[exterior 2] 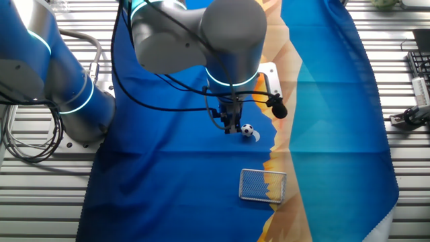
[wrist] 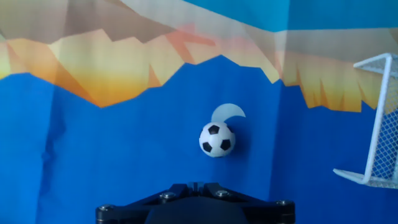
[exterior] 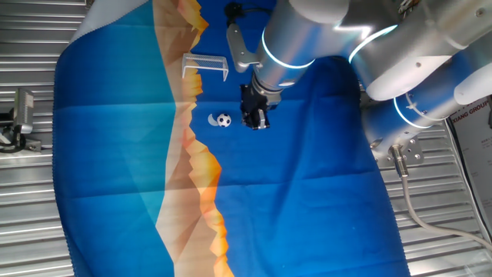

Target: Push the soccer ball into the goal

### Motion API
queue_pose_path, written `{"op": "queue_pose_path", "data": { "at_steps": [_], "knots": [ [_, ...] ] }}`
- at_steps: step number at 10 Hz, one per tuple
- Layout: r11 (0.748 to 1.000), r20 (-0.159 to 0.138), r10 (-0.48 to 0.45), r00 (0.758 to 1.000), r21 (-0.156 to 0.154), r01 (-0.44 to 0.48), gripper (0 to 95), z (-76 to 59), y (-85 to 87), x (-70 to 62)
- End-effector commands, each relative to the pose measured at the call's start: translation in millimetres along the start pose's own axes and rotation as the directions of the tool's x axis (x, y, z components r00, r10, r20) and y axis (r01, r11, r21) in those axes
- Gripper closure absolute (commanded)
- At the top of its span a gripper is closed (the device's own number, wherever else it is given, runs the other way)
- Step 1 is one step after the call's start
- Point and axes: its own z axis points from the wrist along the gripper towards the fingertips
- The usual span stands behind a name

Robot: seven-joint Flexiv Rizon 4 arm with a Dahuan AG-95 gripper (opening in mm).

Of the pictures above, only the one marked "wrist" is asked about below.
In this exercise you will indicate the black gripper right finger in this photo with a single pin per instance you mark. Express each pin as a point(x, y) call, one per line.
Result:
point(258, 207)

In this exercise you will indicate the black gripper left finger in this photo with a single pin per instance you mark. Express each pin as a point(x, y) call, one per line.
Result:
point(136, 207)

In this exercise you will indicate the small black white soccer ball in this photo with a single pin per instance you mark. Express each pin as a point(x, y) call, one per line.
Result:
point(217, 139)

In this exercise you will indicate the blue printed mountain cloth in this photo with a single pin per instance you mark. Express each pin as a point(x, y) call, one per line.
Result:
point(124, 140)

